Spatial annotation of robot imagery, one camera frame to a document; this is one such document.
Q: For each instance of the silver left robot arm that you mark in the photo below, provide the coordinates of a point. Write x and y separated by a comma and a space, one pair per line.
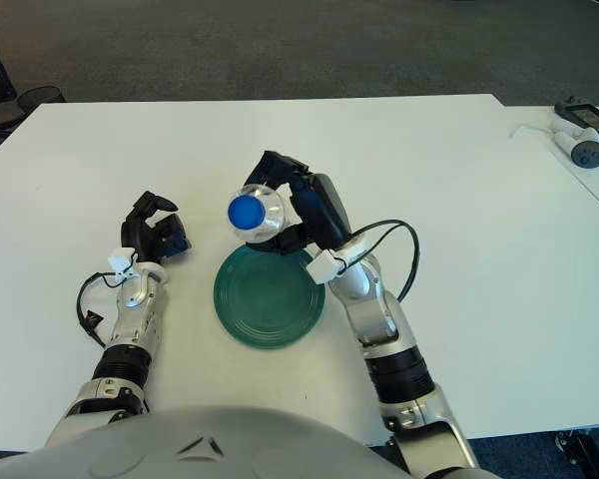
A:
132, 319

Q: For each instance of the black table foot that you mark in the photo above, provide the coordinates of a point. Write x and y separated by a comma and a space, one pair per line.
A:
584, 449

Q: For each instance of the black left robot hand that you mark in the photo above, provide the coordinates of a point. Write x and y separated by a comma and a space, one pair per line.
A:
142, 234

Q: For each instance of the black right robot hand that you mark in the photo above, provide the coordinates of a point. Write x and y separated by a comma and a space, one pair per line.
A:
324, 209

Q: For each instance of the black handheld screen device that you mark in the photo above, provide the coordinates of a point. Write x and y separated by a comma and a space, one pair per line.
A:
586, 117

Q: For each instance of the black mesh wastebasket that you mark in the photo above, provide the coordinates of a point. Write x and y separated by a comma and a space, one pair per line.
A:
40, 98

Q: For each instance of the white and blue controller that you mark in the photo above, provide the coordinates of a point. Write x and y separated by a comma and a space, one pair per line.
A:
586, 153

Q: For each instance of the clear bottle with blue cap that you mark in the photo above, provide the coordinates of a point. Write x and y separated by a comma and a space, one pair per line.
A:
247, 212

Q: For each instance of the grey robot torso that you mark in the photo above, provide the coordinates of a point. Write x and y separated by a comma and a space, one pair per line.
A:
204, 449

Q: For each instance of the green round plate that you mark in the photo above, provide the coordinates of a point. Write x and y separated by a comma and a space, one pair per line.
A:
269, 304

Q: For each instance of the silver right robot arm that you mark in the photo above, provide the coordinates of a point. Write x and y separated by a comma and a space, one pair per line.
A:
374, 309

